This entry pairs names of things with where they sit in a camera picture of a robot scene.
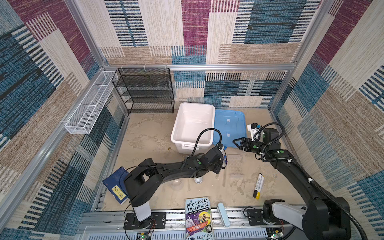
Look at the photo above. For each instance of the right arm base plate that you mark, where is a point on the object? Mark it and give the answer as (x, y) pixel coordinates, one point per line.
(255, 217)

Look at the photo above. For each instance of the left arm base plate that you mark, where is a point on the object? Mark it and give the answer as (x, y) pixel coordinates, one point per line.
(157, 220)

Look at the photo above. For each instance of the blue plastic bin lid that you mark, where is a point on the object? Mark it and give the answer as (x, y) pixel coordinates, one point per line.
(232, 125)

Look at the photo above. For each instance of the black capped white marker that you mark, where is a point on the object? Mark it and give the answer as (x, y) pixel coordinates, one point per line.
(257, 185)

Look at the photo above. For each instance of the light blue case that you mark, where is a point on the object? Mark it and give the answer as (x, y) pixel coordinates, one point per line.
(223, 215)

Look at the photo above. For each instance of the dark blue notebook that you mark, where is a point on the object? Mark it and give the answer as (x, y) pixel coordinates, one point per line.
(115, 185)

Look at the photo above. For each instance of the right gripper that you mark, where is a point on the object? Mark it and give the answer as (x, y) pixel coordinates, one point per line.
(242, 142)

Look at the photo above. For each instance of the clear test tube rack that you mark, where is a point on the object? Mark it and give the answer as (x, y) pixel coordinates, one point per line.
(235, 166)

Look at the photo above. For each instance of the treehouse paperback book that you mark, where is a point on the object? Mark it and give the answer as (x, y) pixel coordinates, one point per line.
(199, 219)

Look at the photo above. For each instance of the clear glass flask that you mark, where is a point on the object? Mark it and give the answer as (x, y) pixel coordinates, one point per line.
(177, 185)

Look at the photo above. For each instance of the white plastic storage bin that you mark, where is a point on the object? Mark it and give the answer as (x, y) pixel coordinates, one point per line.
(191, 120)

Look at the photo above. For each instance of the yellow capped white marker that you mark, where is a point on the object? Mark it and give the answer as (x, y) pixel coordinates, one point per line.
(259, 188)

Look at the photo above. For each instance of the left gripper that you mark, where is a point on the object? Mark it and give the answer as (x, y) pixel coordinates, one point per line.
(217, 169)

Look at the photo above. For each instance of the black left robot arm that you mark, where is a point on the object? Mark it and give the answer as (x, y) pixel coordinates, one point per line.
(143, 181)

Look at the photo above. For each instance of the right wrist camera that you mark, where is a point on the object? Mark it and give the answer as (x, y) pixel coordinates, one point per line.
(253, 129)

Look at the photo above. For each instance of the black mesh shelf rack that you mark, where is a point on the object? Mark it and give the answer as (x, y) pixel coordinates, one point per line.
(145, 90)

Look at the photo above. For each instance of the white wire wall basket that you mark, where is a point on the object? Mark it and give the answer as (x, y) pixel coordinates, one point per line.
(86, 114)

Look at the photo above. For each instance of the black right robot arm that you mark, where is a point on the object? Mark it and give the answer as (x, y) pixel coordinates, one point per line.
(325, 216)

